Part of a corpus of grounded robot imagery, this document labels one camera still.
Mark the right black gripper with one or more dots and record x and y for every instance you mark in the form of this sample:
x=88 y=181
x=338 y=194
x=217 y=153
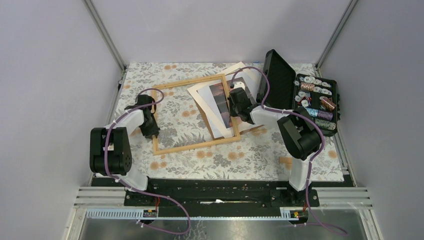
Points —
x=232 y=112

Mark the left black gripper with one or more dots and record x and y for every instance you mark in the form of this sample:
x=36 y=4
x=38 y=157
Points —
x=153 y=130

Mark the light wooden picture frame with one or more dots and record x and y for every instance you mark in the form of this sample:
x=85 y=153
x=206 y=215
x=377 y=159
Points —
x=237 y=136

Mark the sunset landscape photo print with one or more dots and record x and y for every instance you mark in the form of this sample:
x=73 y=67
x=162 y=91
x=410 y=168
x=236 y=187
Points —
x=211 y=98

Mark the cream photo mat board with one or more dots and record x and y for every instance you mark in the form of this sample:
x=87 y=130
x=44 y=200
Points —
x=249 y=72

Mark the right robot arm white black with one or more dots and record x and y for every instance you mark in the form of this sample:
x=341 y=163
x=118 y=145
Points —
x=302 y=138

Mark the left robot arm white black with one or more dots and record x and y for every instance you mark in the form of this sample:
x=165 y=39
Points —
x=110 y=151

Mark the floral patterned table mat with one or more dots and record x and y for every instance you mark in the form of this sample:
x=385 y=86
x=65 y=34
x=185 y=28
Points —
x=254 y=157

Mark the small wooden block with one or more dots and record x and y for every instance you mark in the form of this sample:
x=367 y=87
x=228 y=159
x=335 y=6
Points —
x=285 y=160

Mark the open black chip case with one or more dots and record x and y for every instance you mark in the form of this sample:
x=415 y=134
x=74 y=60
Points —
x=290 y=90

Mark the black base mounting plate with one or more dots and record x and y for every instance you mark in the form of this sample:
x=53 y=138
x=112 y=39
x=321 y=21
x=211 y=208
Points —
x=264 y=193

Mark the brown frame backing board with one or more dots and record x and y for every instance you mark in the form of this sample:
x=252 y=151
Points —
x=206 y=122

